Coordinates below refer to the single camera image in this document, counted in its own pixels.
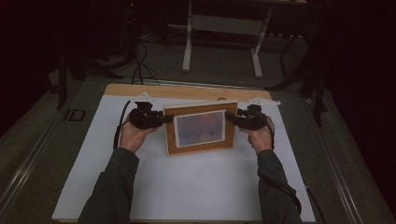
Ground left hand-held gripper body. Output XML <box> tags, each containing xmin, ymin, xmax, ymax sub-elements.
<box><xmin>128</xmin><ymin>91</ymin><xmax>165</xmax><ymax>131</ymax></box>

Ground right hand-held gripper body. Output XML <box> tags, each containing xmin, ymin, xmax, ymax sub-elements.
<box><xmin>236</xmin><ymin>96</ymin><xmax>281</xmax><ymax>132</ymax></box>

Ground wooden picture frame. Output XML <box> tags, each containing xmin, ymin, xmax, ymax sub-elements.
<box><xmin>162</xmin><ymin>100</ymin><xmax>239</xmax><ymax>157</ymax></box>

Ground person's left hand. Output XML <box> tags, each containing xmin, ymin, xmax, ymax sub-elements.
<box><xmin>119</xmin><ymin>115</ymin><xmax>161</xmax><ymax>154</ymax></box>

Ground person's right hand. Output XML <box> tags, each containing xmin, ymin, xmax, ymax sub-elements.
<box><xmin>239</xmin><ymin>119</ymin><xmax>276</xmax><ymax>156</ymax></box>

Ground black metal stand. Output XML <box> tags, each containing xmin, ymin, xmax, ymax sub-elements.
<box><xmin>264</xmin><ymin>31</ymin><xmax>331</xmax><ymax>127</ymax></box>
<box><xmin>55</xmin><ymin>46</ymin><xmax>125</xmax><ymax>110</ymax></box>

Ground black floor plate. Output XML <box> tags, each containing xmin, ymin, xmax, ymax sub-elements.
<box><xmin>64</xmin><ymin>108</ymin><xmax>87</xmax><ymax>122</ymax></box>

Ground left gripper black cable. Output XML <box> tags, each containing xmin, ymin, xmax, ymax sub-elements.
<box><xmin>113</xmin><ymin>100</ymin><xmax>134</xmax><ymax>149</ymax></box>

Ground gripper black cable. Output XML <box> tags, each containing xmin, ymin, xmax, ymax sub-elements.
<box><xmin>113</xmin><ymin>100</ymin><xmax>134</xmax><ymax>149</ymax></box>
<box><xmin>257</xmin><ymin>115</ymin><xmax>328</xmax><ymax>224</ymax></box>

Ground black floor cables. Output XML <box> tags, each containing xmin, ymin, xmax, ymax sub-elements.
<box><xmin>130</xmin><ymin>38</ymin><xmax>162</xmax><ymax>87</ymax></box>

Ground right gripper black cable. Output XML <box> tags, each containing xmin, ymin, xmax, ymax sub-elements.
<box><xmin>257</xmin><ymin>115</ymin><xmax>328</xmax><ymax>224</ymax></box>

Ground metal floor rail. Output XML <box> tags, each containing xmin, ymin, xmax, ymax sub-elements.
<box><xmin>303</xmin><ymin>97</ymin><xmax>365</xmax><ymax>224</ymax></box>
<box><xmin>0</xmin><ymin>102</ymin><xmax>68</xmax><ymax>216</ymax></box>

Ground white metal desk frame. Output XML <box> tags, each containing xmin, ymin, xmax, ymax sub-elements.
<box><xmin>181</xmin><ymin>0</ymin><xmax>275</xmax><ymax>78</ymax></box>

